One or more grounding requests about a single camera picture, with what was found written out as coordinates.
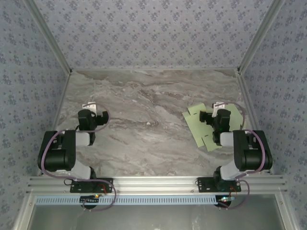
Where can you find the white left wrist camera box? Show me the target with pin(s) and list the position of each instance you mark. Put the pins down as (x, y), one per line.
(90, 105)

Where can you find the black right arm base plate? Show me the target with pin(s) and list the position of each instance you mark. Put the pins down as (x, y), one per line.
(204, 188)

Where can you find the aluminium mounting beam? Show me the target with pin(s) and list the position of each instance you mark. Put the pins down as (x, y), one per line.
(153, 184)

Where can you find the aluminium frame post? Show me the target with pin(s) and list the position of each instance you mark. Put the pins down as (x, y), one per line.
(51, 36)
(257, 36)

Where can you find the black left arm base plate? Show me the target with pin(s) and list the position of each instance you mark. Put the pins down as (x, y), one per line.
(109, 189)

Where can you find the aluminium table side rail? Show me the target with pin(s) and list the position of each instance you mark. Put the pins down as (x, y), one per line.
(57, 119)
(253, 119)

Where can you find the thin aluminium table back rail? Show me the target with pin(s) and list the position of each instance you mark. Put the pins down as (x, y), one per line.
(153, 69)

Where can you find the small black circuit board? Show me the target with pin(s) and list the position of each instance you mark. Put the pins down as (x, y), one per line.
(224, 203)
(87, 200)

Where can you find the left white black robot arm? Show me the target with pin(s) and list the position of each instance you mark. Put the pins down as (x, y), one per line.
(57, 155)

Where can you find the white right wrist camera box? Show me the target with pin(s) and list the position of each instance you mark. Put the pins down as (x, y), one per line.
(217, 107)

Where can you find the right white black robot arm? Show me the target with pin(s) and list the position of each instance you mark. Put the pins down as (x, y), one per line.
(251, 155)

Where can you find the aluminium lower frame bar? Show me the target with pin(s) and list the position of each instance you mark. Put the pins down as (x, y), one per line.
(24, 213)
(285, 210)

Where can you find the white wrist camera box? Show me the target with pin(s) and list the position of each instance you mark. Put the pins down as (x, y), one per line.
(217, 107)
(90, 105)

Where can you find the light green paper box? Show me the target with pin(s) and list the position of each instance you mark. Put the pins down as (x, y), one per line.
(199, 129)

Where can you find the grey metal panel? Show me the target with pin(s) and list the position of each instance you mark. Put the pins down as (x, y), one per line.
(153, 218)

